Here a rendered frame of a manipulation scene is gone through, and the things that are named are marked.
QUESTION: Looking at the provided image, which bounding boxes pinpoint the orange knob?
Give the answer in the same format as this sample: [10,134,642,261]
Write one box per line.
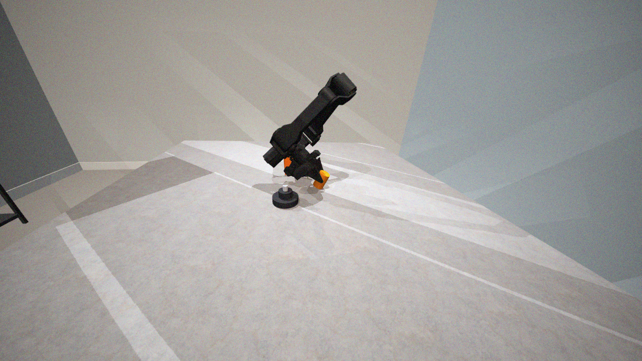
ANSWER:
[313,170,330,189]

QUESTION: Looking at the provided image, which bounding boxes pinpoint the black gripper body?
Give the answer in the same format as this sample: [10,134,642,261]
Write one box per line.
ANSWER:
[289,143,321,180]

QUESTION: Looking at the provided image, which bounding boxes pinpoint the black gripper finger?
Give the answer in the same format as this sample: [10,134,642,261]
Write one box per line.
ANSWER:
[302,165,324,184]
[312,157,323,172]

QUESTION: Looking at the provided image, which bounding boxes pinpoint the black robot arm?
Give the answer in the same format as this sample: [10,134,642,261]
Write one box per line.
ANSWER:
[263,72,357,168]

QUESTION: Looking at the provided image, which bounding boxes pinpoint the dark grey round pedestal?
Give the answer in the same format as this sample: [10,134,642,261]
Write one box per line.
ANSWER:
[272,185,298,209]

